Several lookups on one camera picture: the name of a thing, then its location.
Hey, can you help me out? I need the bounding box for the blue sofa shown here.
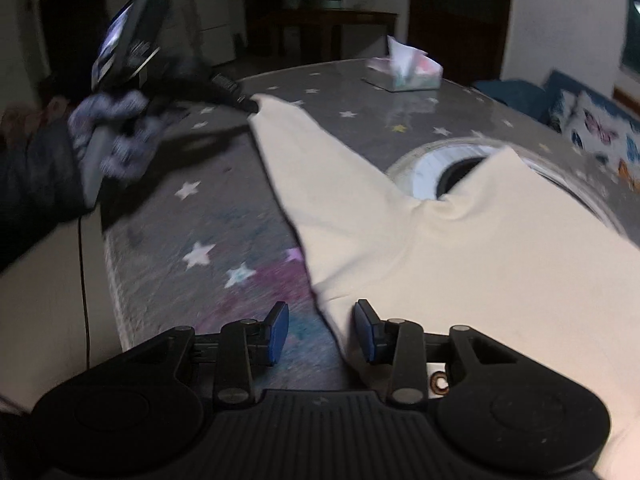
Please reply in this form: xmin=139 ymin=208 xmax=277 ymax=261
xmin=471 ymin=78 xmax=552 ymax=122

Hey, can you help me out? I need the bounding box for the thin black cable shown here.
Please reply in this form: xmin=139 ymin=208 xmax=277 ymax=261
xmin=76 ymin=214 xmax=92 ymax=368

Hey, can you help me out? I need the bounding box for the cream garment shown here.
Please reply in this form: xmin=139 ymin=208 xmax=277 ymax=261
xmin=247 ymin=94 xmax=640 ymax=480

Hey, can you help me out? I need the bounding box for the dark wooden door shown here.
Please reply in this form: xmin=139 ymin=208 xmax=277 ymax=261
xmin=407 ymin=0 xmax=514 ymax=87

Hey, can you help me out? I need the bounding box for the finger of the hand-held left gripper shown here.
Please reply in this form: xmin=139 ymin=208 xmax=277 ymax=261
xmin=172 ymin=59 xmax=259 ymax=114

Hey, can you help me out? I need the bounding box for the tissue box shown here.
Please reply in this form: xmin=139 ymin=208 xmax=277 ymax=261
xmin=362 ymin=35 xmax=444 ymax=93

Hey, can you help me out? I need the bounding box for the person's left hand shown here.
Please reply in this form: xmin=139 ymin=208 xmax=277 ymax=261
xmin=67 ymin=87 xmax=188 ymax=182

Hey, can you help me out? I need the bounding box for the dark wooden table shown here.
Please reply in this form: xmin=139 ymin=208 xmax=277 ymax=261
xmin=264 ymin=7 xmax=399 ymax=62

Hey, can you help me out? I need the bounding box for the butterfly print cushion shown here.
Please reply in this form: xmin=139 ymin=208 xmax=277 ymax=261
xmin=547 ymin=70 xmax=640 ymax=192

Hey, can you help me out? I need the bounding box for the grey star-print tablecloth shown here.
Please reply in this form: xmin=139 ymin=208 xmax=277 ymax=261
xmin=100 ymin=57 xmax=640 ymax=391

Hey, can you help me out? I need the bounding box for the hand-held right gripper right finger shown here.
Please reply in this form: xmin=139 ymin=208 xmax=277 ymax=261
xmin=353 ymin=299 xmax=522 ymax=407

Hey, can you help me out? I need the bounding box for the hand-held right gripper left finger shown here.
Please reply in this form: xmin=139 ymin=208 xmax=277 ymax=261
xmin=119 ymin=301 xmax=291 ymax=409

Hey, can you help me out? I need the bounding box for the white cabinet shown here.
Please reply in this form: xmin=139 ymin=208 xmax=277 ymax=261
xmin=191 ymin=0 xmax=237 ymax=67

